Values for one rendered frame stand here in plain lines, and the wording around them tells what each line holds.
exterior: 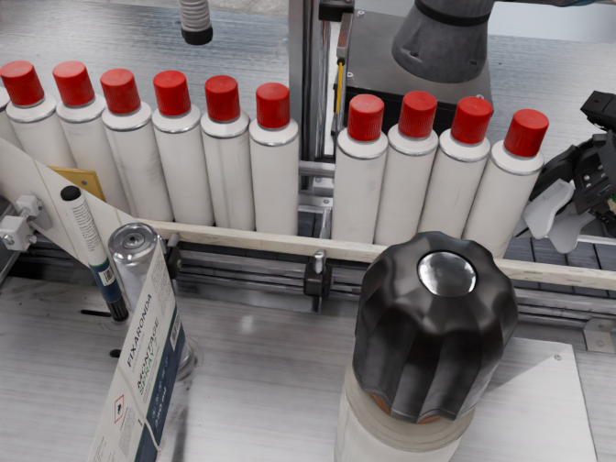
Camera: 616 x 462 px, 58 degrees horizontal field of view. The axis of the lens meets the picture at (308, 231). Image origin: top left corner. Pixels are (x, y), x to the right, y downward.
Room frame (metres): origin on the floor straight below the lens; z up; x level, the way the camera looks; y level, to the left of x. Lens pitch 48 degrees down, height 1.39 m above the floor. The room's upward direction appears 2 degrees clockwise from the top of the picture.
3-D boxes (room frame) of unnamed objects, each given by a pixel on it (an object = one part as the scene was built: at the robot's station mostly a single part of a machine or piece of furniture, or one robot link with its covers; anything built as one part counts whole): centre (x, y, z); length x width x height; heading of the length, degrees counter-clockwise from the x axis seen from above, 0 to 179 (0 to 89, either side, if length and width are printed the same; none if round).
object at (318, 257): (0.37, -0.01, 0.89); 0.03 x 0.03 x 0.12; 84
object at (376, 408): (0.17, -0.07, 1.03); 0.09 x 0.09 x 0.30
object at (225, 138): (0.47, 0.09, 0.98); 0.05 x 0.05 x 0.20
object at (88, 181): (0.45, 0.28, 0.94); 0.10 x 0.01 x 0.09; 84
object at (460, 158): (0.45, -0.16, 0.98); 0.05 x 0.05 x 0.20
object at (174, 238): (0.41, 0.16, 0.89); 0.06 x 0.03 x 0.12; 174
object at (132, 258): (0.28, 0.14, 0.97); 0.05 x 0.05 x 0.19
